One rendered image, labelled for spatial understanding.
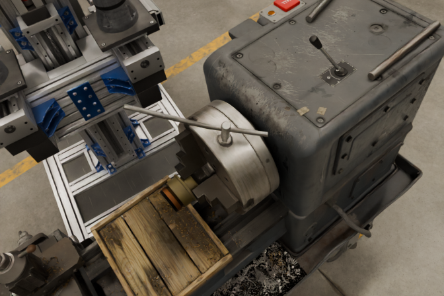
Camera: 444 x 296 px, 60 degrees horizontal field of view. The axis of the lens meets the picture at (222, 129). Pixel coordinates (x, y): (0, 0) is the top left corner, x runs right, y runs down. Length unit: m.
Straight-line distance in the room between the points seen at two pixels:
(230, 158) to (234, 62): 0.29
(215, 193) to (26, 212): 1.78
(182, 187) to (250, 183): 0.19
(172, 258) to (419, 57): 0.89
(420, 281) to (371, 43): 1.35
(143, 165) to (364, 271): 1.28
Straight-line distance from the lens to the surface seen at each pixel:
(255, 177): 0.98
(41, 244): 1.31
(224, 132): 0.89
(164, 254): 1.23
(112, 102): 1.66
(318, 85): 1.03
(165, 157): 2.21
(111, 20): 1.45
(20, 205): 2.71
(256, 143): 0.97
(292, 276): 1.51
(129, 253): 1.26
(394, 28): 1.22
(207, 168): 1.13
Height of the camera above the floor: 2.01
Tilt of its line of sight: 53 degrees down
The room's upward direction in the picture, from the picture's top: 11 degrees counter-clockwise
